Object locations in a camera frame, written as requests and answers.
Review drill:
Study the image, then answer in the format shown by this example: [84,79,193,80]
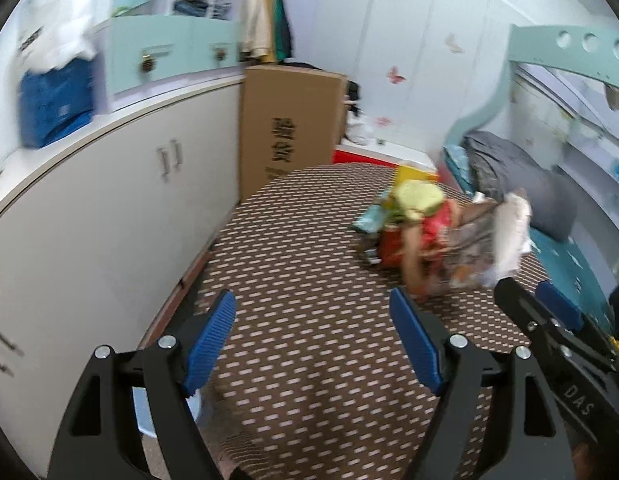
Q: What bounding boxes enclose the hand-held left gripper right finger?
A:
[389,287,575,480]

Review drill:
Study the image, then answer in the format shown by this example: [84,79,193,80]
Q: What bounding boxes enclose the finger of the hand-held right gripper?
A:
[535,282,615,350]
[493,276,565,344]

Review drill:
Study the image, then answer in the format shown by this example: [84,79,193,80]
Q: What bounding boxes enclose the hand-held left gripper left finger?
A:
[47,290,238,480]

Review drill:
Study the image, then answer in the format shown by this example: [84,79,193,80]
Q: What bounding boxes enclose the white plastic wrapper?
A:
[482,191,535,288]

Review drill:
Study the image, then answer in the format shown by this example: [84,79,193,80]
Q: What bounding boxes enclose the yellow paper box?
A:
[392,165,440,196]

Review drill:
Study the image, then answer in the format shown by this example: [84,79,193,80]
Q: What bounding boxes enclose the red snack packet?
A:
[377,200,463,293]

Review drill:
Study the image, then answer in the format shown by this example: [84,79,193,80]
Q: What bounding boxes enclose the teal wrapper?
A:
[348,205,397,235]

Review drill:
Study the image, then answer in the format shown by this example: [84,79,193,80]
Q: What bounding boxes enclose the grey duvet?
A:
[462,130,580,241]

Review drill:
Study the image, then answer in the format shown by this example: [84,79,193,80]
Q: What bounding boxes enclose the yellow-green packet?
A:
[394,181,444,221]

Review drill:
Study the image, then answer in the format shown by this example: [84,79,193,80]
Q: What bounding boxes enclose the white cabinet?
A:
[0,72,245,361]

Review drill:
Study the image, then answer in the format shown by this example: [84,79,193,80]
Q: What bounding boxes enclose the red and white platform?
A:
[332,141,437,181]

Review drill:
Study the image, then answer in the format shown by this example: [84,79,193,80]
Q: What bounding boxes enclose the small white plastic bag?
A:
[345,112,376,145]

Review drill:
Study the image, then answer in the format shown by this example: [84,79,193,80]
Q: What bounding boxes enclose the tall cardboard box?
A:
[238,65,348,206]

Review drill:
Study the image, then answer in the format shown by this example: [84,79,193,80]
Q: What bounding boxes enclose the dark clothing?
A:
[345,80,364,118]

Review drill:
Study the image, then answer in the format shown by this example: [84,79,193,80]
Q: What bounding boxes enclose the teal bed headboard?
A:
[442,24,619,161]

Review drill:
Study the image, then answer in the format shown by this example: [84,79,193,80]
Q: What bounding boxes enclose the blue bag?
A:
[18,57,98,150]

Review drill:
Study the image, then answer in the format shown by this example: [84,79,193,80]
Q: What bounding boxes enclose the teal drawer unit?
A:
[102,14,250,98]

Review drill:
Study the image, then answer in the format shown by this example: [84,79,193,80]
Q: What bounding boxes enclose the green jacket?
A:
[272,0,295,63]

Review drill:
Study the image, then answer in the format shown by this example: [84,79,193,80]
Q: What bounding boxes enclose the tan jacket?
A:
[252,0,279,61]

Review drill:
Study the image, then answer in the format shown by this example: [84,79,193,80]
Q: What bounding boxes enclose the cream jacket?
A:
[240,0,263,58]

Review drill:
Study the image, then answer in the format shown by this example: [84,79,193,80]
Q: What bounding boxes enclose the white wall shelf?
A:
[509,60,619,241]

